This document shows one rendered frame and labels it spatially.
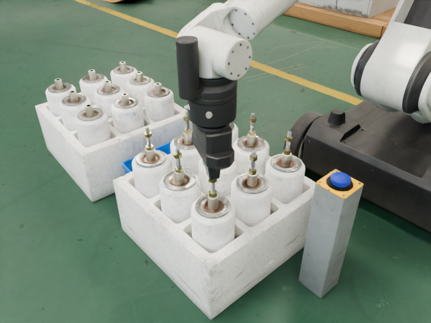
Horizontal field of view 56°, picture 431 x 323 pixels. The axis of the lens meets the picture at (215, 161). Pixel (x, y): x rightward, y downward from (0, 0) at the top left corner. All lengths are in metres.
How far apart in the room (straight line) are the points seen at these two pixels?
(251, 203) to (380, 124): 0.64
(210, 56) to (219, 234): 0.39
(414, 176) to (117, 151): 0.83
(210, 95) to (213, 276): 0.39
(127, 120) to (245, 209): 0.52
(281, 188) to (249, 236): 0.16
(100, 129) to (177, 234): 0.46
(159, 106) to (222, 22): 0.63
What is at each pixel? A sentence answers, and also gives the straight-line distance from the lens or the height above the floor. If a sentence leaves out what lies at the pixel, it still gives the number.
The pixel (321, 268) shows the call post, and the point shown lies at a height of 0.10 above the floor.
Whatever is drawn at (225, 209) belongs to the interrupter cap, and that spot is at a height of 0.25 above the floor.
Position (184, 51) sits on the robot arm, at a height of 0.61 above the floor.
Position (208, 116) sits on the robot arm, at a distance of 0.69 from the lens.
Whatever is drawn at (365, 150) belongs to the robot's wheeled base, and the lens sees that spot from 1.22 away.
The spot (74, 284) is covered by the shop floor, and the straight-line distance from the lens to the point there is 1.11.
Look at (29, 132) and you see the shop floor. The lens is 1.76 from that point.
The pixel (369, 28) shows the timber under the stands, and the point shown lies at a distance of 2.79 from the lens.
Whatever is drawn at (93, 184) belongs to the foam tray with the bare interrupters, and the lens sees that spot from 1.28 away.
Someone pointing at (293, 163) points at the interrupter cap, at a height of 0.25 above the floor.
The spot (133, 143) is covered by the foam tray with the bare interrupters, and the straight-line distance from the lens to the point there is 1.27.
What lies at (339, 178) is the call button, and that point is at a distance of 0.85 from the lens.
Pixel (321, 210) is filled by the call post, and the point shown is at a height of 0.25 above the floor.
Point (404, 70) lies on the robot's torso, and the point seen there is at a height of 0.48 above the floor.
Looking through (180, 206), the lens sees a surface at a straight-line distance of 0.93.
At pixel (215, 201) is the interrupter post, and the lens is 0.85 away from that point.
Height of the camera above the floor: 0.83
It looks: 35 degrees down
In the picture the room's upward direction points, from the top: straight up
